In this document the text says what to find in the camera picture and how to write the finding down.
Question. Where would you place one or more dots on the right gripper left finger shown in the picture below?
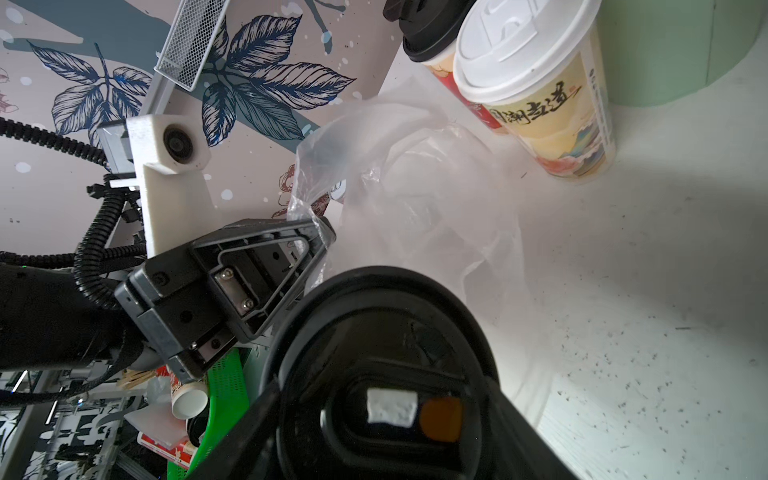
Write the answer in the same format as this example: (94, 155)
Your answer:
(236, 455)

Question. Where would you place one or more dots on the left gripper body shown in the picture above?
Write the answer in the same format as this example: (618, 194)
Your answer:
(169, 300)

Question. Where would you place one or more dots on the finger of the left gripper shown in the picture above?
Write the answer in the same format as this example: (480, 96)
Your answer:
(257, 269)

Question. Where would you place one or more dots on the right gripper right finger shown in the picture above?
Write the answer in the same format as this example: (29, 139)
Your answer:
(518, 452)

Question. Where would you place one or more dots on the red cup black lid front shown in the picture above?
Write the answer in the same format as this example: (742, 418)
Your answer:
(382, 374)

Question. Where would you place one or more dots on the red cup black lid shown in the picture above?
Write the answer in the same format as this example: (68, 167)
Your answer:
(429, 31)
(382, 374)

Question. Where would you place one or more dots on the clear plastic carrier bag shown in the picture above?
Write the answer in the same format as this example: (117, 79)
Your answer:
(424, 193)

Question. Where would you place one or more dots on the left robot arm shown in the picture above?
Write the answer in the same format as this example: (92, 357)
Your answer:
(60, 312)

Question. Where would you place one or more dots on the yellow cup white lid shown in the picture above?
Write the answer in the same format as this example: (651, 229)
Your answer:
(537, 67)

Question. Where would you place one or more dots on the green straw holder cup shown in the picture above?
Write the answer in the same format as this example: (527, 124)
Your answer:
(655, 52)

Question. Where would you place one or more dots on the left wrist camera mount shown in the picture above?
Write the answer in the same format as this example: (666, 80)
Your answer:
(163, 157)

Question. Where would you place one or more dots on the white mesh wall shelf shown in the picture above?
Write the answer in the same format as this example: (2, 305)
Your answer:
(189, 41)

